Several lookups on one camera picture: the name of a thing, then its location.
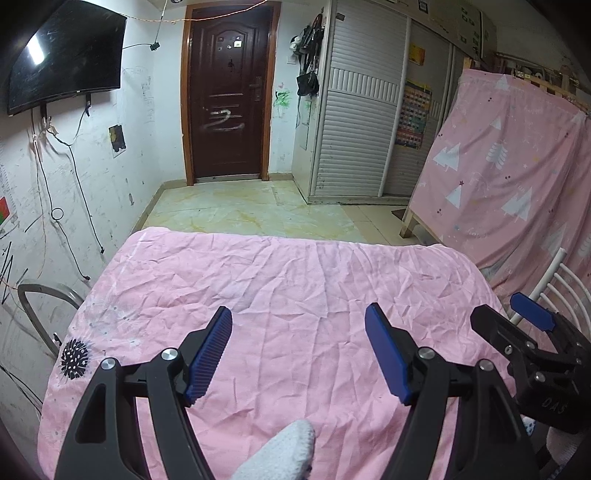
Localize colourful wall poster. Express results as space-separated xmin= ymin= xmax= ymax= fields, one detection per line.
xmin=396 ymin=80 xmax=433 ymax=149

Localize pink tree print curtain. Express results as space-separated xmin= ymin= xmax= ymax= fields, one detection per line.
xmin=410 ymin=69 xmax=591 ymax=296

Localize person's left hand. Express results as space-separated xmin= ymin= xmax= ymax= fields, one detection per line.
xmin=231 ymin=419 xmax=315 ymax=480

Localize pink tablecloth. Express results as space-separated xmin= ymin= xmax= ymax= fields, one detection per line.
xmin=37 ymin=227 xmax=527 ymax=480

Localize white metal chair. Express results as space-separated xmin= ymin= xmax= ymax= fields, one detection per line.
xmin=508 ymin=247 xmax=591 ymax=324

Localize open wall socket box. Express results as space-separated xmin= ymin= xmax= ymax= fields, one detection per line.
xmin=108 ymin=124 xmax=127 ymax=158

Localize dark brown door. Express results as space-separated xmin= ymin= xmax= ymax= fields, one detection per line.
xmin=182 ymin=2 xmax=281 ymax=185

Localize hanging dark bags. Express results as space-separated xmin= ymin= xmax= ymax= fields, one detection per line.
xmin=290 ymin=14 xmax=324 ymax=72

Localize white slatted wardrobe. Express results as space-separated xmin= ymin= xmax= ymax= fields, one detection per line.
xmin=307 ymin=0 xmax=497 ymax=204

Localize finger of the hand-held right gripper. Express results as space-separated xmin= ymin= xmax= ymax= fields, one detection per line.
xmin=470 ymin=305 xmax=536 ymax=359
xmin=510 ymin=292 xmax=588 ymax=352

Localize person's right hand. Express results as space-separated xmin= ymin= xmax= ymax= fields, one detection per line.
xmin=547 ymin=427 xmax=591 ymax=472

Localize string light wire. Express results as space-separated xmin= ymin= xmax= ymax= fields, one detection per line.
xmin=127 ymin=0 xmax=271 ymax=24

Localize black television cable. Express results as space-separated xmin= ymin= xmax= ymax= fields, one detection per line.
xmin=32 ymin=108 xmax=105 ymax=254

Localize black wall television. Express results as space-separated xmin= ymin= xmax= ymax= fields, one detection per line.
xmin=6 ymin=0 xmax=127 ymax=116

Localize grey metal chair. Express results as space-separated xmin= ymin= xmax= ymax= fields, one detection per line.
xmin=18 ymin=283 xmax=88 ymax=358

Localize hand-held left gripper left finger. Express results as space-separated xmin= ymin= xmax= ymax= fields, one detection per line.
xmin=54 ymin=305 xmax=234 ymax=480

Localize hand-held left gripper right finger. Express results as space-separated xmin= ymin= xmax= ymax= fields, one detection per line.
xmin=364 ymin=302 xmax=541 ymax=480

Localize black handbag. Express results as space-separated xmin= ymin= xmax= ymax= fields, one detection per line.
xmin=297 ymin=71 xmax=320 ymax=97

